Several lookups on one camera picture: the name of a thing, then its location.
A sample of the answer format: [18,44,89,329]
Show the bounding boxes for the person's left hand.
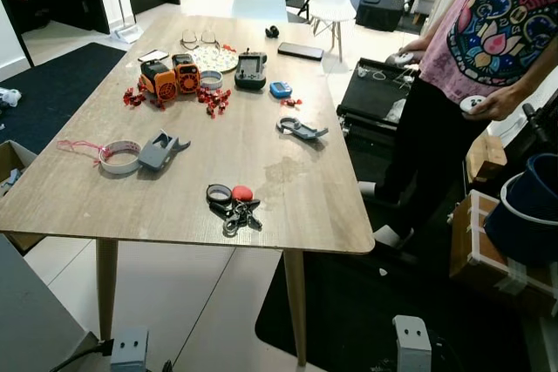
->
[475,85,524,122]

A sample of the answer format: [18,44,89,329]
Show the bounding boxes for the person's right hand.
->
[403,37,432,57]

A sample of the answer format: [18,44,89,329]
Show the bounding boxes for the white hand controller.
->
[459,94,490,116]
[385,51,419,69]

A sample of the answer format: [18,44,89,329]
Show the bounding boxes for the key bunch with red tag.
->
[206,182,263,239]

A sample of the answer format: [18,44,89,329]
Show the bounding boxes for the black low table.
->
[354,0,407,32]

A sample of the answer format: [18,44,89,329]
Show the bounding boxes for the small brown box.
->
[464,132,509,184]

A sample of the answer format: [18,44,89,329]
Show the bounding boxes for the open black case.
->
[335,56,420,134]

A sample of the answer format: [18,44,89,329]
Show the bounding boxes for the person in pink patterned shirt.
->
[356,0,558,253]

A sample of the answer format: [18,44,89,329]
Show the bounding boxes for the dark blue round bin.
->
[483,152,558,269]

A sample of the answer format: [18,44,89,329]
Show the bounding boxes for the flat black phone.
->
[276,41,325,62]

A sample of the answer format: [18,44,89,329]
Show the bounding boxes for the small blue device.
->
[268,80,294,99]

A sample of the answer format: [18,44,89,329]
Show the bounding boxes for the taped cardboard box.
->
[448,189,558,317]

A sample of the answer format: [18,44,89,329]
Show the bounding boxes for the black handheld console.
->
[233,49,269,91]

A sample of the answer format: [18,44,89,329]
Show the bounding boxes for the white patterned round plate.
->
[187,44,239,74]

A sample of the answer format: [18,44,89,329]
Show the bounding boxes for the small white tape roll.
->
[198,70,224,91]

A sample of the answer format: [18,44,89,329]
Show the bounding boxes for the pile of red clips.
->
[195,86,233,119]
[121,85,159,111]

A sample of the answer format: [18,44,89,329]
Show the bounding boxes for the eyeglasses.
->
[179,29,220,50]

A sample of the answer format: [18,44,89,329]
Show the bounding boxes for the orange device with round grille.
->
[170,52,202,95]

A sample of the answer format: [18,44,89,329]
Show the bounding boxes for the light wooden table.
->
[0,13,377,367]

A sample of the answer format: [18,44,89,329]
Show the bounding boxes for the black floor mat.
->
[254,250,543,372]

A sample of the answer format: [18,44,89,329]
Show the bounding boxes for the orange black boxy device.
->
[139,60,179,104]

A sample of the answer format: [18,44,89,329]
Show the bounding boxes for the white smartphone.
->
[137,48,171,64]

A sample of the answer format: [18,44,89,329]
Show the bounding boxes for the grey plastic tape dispenser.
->
[136,130,192,172]

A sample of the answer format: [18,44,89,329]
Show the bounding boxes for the dark blue rug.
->
[0,41,128,156]

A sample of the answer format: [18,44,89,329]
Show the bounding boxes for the white clutter pile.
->
[0,86,24,111]

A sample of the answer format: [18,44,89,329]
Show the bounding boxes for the open cardboard box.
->
[0,139,41,256]

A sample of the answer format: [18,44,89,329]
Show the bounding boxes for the grey flat board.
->
[0,232,98,372]

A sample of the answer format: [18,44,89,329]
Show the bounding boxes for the black handle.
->
[521,101,558,152]

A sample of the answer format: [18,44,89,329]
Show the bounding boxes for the white tape roll red string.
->
[56,138,143,176]

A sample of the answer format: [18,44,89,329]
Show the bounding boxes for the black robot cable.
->
[47,341,115,372]

